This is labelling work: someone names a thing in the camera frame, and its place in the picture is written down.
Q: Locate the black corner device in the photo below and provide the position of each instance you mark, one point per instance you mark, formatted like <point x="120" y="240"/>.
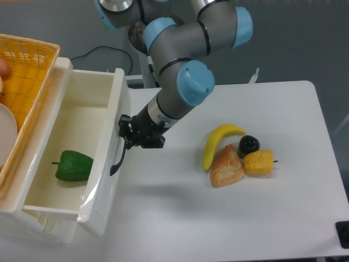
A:
<point x="342" y="228"/>

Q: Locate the yellow woven basket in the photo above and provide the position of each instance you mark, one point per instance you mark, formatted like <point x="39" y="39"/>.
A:
<point x="31" y="62"/>

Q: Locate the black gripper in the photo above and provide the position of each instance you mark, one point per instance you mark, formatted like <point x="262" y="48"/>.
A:
<point x="141" y="130"/>

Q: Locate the white plate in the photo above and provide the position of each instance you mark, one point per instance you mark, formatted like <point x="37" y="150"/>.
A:
<point x="8" y="133"/>

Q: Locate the yellow bell pepper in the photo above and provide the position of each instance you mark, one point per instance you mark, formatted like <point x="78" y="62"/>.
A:
<point x="258" y="163"/>

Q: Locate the green bell pepper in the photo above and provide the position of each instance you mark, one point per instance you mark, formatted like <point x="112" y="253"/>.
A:
<point x="73" y="166"/>

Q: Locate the red apple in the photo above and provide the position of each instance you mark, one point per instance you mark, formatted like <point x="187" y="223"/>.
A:
<point x="4" y="68"/>

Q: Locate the pale onion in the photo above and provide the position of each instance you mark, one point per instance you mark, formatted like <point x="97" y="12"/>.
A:
<point x="1" y="86"/>

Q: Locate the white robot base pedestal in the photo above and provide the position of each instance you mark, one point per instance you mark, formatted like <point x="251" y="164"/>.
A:
<point x="135" y="36"/>

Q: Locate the yellow banana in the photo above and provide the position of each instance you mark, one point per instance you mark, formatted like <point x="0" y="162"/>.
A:
<point x="212" y="142"/>

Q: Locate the black toy berry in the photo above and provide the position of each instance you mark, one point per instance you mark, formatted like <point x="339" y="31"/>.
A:
<point x="248" y="144"/>

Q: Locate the white drawer cabinet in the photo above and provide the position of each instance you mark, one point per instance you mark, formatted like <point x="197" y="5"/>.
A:
<point x="16" y="219"/>

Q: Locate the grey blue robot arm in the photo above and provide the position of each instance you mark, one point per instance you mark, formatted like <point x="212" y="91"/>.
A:
<point x="175" y="51"/>

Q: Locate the toy bread croissant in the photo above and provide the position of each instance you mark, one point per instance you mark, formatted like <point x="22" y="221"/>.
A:
<point x="227" y="169"/>

